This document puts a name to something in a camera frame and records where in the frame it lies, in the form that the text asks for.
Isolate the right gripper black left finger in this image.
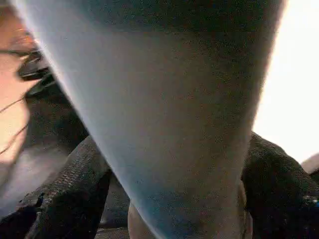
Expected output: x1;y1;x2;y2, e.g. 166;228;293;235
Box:
0;135;113;239

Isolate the black plastic mat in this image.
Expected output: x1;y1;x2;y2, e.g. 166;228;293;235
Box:
0;82;319;239

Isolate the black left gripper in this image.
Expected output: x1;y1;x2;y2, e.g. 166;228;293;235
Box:
16;50;54;96

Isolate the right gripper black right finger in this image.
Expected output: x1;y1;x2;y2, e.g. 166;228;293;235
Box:
240;132;319;239

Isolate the white plastic table leg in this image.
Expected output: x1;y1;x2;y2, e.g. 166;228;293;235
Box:
10;0;287;239

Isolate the white plastic table top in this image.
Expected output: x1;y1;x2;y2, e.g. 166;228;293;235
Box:
252;0;319;175

